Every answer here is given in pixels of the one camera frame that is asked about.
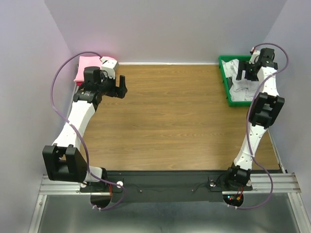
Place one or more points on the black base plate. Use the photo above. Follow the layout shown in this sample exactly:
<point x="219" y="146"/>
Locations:
<point x="163" y="186"/>

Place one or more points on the green plastic bin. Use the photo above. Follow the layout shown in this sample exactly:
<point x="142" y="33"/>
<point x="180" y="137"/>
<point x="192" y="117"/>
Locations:
<point x="227" y="58"/>

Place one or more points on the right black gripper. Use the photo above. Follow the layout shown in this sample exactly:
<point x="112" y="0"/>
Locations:
<point x="245" y="65"/>

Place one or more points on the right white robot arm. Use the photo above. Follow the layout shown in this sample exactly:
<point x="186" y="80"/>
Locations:
<point x="263" y="111"/>

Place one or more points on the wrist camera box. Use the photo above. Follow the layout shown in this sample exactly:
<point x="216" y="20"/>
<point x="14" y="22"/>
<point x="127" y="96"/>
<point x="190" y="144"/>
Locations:
<point x="254" y="55"/>
<point x="109" y="66"/>

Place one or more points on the aluminium frame rail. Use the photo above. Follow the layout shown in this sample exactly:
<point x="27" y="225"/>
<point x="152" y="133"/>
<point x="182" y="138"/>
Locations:
<point x="274" y="205"/>

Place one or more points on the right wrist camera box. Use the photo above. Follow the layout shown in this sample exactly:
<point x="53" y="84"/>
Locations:
<point x="254" y="55"/>

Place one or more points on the white t shirt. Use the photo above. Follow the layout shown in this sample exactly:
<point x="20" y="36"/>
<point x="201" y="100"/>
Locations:
<point x="240" y="90"/>

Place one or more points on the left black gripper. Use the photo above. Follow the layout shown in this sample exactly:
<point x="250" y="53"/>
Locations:
<point x="119" y="91"/>

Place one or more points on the pink folded t shirt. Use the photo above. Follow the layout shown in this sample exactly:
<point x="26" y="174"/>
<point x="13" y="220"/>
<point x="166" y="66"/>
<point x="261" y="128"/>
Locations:
<point x="86" y="61"/>

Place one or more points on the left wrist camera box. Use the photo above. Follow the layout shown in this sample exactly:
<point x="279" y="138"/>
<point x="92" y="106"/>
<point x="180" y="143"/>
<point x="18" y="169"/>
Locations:
<point x="109" y="66"/>

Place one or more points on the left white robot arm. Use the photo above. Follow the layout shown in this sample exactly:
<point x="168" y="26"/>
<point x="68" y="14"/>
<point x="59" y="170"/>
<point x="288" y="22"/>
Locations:
<point x="63" y="160"/>

